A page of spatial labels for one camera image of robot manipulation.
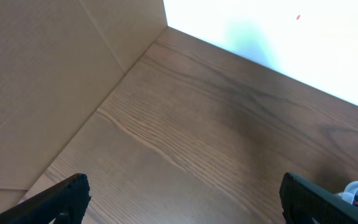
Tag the cardboard side panel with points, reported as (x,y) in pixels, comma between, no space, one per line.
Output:
(59,59)

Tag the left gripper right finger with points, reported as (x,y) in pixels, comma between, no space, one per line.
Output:
(304,202)

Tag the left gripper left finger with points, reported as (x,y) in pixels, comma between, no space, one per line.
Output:
(65,202)

